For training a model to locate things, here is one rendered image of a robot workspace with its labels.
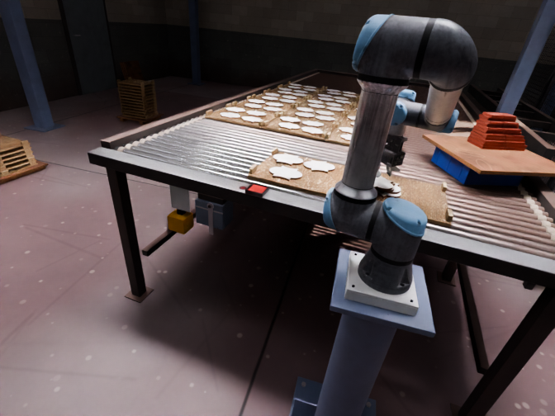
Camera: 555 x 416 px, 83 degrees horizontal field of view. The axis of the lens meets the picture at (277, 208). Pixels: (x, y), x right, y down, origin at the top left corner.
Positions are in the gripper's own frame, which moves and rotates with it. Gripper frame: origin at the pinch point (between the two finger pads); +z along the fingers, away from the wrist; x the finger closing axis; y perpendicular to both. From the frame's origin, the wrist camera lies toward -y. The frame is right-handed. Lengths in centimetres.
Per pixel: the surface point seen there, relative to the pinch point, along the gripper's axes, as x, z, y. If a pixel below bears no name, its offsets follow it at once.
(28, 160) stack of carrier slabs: -134, 86, -302
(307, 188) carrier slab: -24.3, 5.7, -14.2
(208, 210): -58, 20, -37
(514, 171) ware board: 57, -5, 28
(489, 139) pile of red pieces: 78, -10, 5
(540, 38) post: 188, -58, -31
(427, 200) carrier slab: 15.5, 5.8, 15.6
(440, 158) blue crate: 61, 3, -7
